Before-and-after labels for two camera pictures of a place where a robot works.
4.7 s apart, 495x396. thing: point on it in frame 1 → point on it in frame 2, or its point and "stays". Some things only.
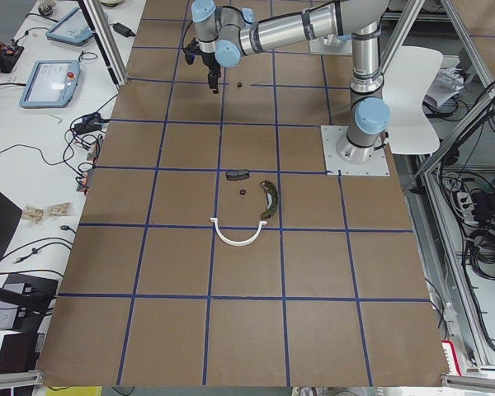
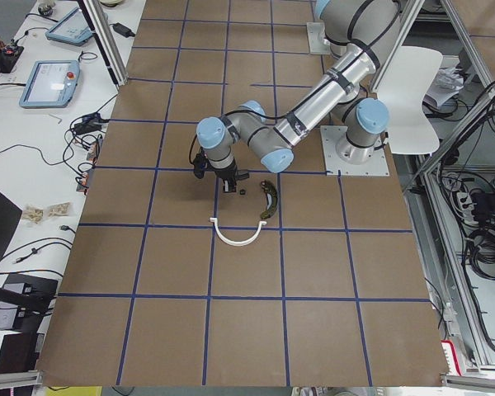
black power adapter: [123, 30] stays
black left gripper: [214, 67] → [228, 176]
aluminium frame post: [106, 42] stays
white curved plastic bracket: [237, 242] stays
